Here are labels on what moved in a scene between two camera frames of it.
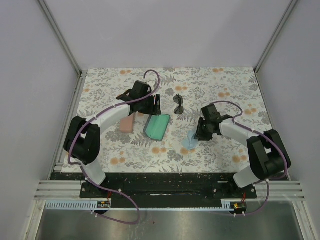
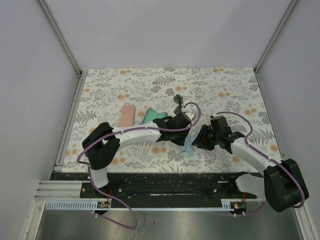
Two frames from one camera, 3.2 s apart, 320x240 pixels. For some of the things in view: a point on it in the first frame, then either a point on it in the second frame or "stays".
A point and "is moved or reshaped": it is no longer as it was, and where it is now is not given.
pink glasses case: x=127 y=123 stays
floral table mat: x=208 y=115 stays
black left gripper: x=151 y=111 to x=181 y=142
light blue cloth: x=190 y=143 is moved or reshaped
